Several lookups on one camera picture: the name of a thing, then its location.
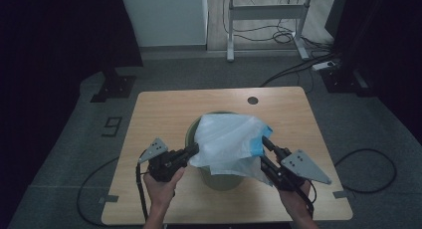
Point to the black curtain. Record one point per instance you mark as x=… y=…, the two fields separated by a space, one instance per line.
x=49 y=40
x=381 y=40

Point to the green plastic trash bin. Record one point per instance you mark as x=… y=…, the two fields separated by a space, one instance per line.
x=222 y=183

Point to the white plastic trash bag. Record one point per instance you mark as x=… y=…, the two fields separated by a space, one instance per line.
x=225 y=139

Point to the white metal desk frame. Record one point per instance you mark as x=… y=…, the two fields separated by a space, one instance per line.
x=265 y=12

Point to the person's right hand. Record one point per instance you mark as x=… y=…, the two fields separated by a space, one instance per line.
x=297 y=202

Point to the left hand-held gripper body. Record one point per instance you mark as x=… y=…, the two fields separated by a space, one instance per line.
x=162 y=169

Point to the white power strip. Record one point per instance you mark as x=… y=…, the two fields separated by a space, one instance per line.
x=323 y=65

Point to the black stand base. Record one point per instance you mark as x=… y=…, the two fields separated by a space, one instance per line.
x=114 y=86
x=345 y=81

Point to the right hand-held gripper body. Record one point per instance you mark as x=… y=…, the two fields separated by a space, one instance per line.
x=302 y=166

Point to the grey tape piece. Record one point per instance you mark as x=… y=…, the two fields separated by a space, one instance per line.
x=108 y=198
x=341 y=194

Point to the dark round table grommet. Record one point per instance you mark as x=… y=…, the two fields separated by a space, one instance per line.
x=252 y=100

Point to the white cabinet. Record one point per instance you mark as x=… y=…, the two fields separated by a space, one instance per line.
x=166 y=16

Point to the person's left hand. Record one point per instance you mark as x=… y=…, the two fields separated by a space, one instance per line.
x=161 y=192

